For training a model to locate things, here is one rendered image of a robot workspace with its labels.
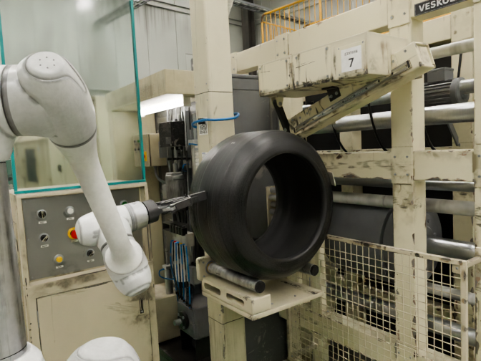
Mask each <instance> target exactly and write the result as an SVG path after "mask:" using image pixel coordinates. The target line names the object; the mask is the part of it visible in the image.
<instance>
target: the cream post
mask: <svg viewBox="0 0 481 361"><path fill-rule="evenodd" d="M189 1H190V24H191V37H192V48H193V72H194V84H195V107H196V120H198V118H204V117H206V118H213V119H214V118H227V117H234V114H233V93H232V92H233V88H232V74H231V60H230V34H229V20H228V0H189ZM197 131H198V155H199V164H200V162H201V161H202V153H208V152H209V151H210V150H211V149H212V148H213V147H214V146H216V145H217V144H218V143H220V142H221V141H223V140H225V139H226V138H228V137H230V136H232V135H235V128H234V120H224V121H208V135H200V134H199V124H198V123H197ZM208 321H209V333H210V356H211V361H247V358H246V331H245V317H244V316H242V315H240V314H239V313H237V312H234V311H233V310H231V309H229V308H227V307H224V306H223V305H222V304H219V303H217V302H215V301H213V300H212V299H209V298H208Z"/></svg>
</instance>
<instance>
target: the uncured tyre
mask: <svg viewBox="0 0 481 361"><path fill-rule="evenodd" d="M233 141H237V142H236V143H234V144H233V145H229V144H231V143H232V142H233ZM263 165H265V166H266V167H267V169H268V171H269V172H270V174H271V176H272V178H273V182H274V184H275V188H276V208H275V211H274V215H273V218H272V220H271V223H270V224H269V226H268V228H267V229H266V231H265V232H264V233H263V234H262V235H261V236H260V237H259V238H258V239H256V240H255V241H254V240H253V237H252V236H251V233H250V230H249V227H248V221H247V213H246V208H247V200H248V193H249V190H250V187H251V183H252V182H253V179H254V178H255V176H256V174H257V172H258V171H259V170H260V169H261V167H262V166H263ZM201 191H206V194H207V199H205V200H203V201H199V202H197V203H193V204H192V206H189V215H190V222H191V226H192V228H193V232H194V234H195V237H196V239H197V240H198V242H199V244H200V245H201V247H202V248H203V249H204V251H205V252H206V253H207V254H208V255H209V256H210V257H211V258H212V259H213V260H214V261H216V262H217V263H219V264H220V265H222V266H224V267H226V268H229V269H232V270H234V271H237V272H240V273H242V274H245V275H247V276H251V277H253V278H256V279H264V280H270V279H282V278H285V277H287V276H290V275H292V274H295V273H296V272H297V271H299V270H301V269H302V268H303V267H305V265H307V263H309V262H310V260H312V258H313V257H314V255H315V254H316V252H317V251H318V250H319V249H320V247H321V245H322V243H323V242H324V239H325V238H326V235H327V233H328V230H329V227H330V223H331V217H332V212H333V191H332V186H331V180H330V177H329V174H328V171H327V169H326V166H325V165H324V162H323V161H322V159H321V157H320V155H319V154H318V153H317V151H316V150H315V149H314V147H313V146H312V145H311V144H310V143H308V142H307V141H306V140H304V139H303V138H301V137H299V136H297V135H295V134H293V133H289V132H285V131H280V130H263V131H255V132H248V133H238V134H236V135H232V136H230V137H228V138H226V139H225V140H223V141H221V142H220V143H218V144H217V145H216V146H214V147H213V148H212V149H211V150H210V151H209V152H208V153H207V154H206V155H205V157H204V158H203V159H202V161H201V162H200V164H199V166H198V168H197V170H196V172H195V175H194V177H193V181H192V183H191V187H190V194H194V193H198V192H201Z"/></svg>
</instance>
